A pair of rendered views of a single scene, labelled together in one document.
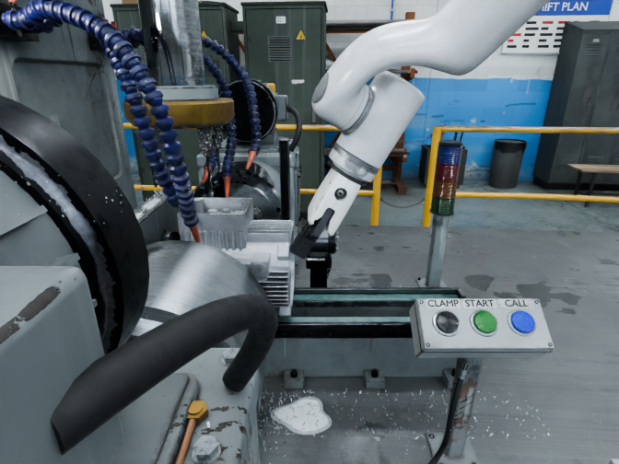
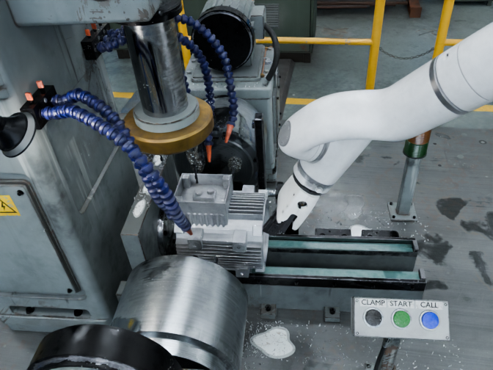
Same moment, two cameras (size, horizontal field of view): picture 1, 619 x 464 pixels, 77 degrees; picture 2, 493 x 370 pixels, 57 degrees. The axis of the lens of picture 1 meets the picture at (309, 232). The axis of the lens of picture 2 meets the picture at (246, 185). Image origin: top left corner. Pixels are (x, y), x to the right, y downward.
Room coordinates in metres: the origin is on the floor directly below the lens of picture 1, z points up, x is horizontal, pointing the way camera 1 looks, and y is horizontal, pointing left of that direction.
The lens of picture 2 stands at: (-0.07, -0.05, 1.81)
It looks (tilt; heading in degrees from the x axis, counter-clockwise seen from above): 40 degrees down; 9
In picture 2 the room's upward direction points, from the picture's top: 5 degrees counter-clockwise
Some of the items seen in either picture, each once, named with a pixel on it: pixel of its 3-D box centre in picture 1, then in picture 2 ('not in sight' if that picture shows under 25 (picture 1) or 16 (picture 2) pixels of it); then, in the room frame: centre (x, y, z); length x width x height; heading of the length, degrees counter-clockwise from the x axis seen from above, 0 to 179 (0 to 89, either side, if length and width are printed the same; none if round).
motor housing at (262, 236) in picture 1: (242, 267); (225, 228); (0.70, 0.13, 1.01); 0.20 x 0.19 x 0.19; 89
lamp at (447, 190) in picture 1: (444, 187); (419, 131); (1.00, -0.36, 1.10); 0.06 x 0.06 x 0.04
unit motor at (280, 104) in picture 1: (264, 145); (242, 59); (1.34, 0.15, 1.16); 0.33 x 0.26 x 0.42; 0
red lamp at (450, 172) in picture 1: (447, 170); not in sight; (1.00, -0.36, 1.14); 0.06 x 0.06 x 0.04
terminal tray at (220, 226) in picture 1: (218, 223); (204, 199); (0.70, 0.17, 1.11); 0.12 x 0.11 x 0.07; 89
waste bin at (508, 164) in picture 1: (506, 163); not in sight; (5.17, -2.62, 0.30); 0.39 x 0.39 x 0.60
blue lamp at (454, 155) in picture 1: (449, 153); not in sight; (1.00, -0.36, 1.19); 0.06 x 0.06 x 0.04
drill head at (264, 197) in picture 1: (243, 204); (224, 142); (1.03, 0.18, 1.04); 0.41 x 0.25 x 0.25; 0
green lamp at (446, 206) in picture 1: (442, 203); (416, 145); (1.00, -0.36, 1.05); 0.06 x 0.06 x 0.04
